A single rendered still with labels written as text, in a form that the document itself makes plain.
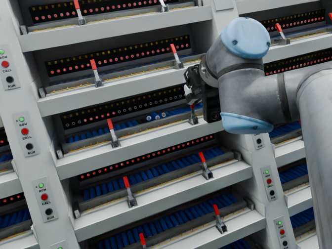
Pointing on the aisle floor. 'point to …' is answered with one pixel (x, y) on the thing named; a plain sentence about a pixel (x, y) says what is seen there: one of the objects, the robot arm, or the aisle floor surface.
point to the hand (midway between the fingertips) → (193, 103)
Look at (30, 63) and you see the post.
